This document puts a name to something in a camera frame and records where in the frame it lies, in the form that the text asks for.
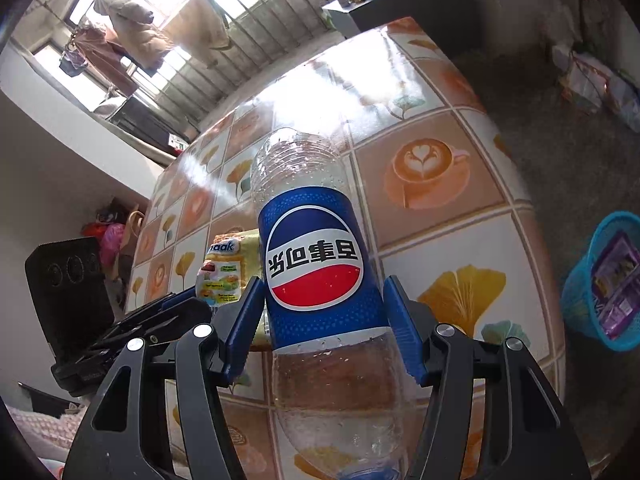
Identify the tan hanging jacket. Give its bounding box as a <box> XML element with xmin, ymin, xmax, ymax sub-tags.
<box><xmin>95</xmin><ymin>0</ymin><xmax>176</xmax><ymax>68</ymax></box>

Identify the yellow snack packet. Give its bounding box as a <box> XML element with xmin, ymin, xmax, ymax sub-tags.
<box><xmin>195</xmin><ymin>227</ymin><xmax>273</xmax><ymax>353</ymax></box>

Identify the blue plastic basket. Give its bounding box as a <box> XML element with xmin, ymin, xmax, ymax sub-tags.
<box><xmin>560</xmin><ymin>210</ymin><xmax>640</xmax><ymax>353</ymax></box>

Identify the pile of packets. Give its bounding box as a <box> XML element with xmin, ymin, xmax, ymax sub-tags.
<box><xmin>552</xmin><ymin>42</ymin><xmax>640</xmax><ymax>131</ymax></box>

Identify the pink plastic bag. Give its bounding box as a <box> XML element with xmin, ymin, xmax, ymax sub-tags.
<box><xmin>100</xmin><ymin>224</ymin><xmax>126</xmax><ymax>268</ymax></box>

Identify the dark purple hanging garment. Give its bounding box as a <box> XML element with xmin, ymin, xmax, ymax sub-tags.
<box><xmin>59</xmin><ymin>47</ymin><xmax>88</xmax><ymax>78</ymax></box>

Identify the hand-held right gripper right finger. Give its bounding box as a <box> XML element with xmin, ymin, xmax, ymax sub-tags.
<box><xmin>382</xmin><ymin>275</ymin><xmax>593</xmax><ymax>480</ymax></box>

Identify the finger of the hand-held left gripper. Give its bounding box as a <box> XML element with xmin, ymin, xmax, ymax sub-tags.
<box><xmin>122</xmin><ymin>285</ymin><xmax>213</xmax><ymax>331</ymax></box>
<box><xmin>90</xmin><ymin>305</ymin><xmax>213</xmax><ymax>361</ymax></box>

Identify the pink patterned blanket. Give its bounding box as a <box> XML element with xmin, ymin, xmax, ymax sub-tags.
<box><xmin>5</xmin><ymin>405</ymin><xmax>88</xmax><ymax>471</ymax></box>

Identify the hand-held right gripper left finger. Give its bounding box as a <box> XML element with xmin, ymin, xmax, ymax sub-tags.
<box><xmin>62</xmin><ymin>275</ymin><xmax>266</xmax><ymax>480</ymax></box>

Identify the clear cola bottle blue label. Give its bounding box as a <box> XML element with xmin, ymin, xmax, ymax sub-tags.
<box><xmin>249</xmin><ymin>127</ymin><xmax>426</xmax><ymax>480</ymax></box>

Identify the grey cabinet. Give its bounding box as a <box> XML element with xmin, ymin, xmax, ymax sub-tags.
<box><xmin>322</xmin><ymin>0</ymin><xmax>481</xmax><ymax>41</ymax></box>

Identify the patterned tablecloth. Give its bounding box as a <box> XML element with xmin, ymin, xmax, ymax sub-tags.
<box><xmin>122</xmin><ymin>16</ymin><xmax>568</xmax><ymax>480</ymax></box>

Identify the purple wrapper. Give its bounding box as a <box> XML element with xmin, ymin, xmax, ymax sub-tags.
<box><xmin>590</xmin><ymin>232</ymin><xmax>640</xmax><ymax>341</ymax></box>

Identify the beige hanging garment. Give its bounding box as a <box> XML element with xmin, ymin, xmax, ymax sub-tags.
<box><xmin>167</xmin><ymin>0</ymin><xmax>236</xmax><ymax>51</ymax></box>

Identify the brown hanging garment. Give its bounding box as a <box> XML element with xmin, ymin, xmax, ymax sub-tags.
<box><xmin>70</xmin><ymin>22</ymin><xmax>138</xmax><ymax>98</ymax></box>

